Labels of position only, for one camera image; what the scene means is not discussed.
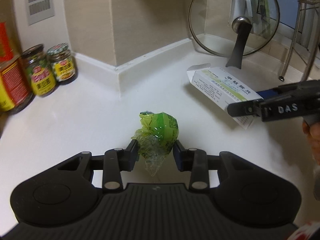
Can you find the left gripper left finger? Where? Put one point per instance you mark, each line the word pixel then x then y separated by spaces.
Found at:
pixel 117 160

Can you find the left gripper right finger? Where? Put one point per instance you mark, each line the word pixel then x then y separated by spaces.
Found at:
pixel 195 161

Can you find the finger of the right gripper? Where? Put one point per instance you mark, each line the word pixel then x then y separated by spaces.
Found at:
pixel 245 108
pixel 267 95

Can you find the white medicine box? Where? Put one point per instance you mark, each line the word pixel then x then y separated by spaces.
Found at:
pixel 219 86

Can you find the green plastic wrapper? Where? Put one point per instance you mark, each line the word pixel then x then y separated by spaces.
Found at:
pixel 155 138

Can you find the person's right hand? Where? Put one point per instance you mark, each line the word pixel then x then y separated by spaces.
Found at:
pixel 313 137

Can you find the glass pot lid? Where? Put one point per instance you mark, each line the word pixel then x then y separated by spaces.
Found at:
pixel 244 14

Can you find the metal dish rack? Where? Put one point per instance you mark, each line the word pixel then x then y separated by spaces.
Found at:
pixel 305 38

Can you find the small checkered lid jar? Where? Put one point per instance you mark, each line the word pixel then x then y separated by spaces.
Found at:
pixel 62 63

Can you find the green lid sauce jar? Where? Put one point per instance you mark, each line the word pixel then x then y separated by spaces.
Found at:
pixel 38 70

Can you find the red label oil bottle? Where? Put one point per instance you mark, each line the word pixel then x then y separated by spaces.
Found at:
pixel 16 93

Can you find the grey wall vent grille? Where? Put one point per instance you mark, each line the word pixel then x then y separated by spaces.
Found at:
pixel 38 10

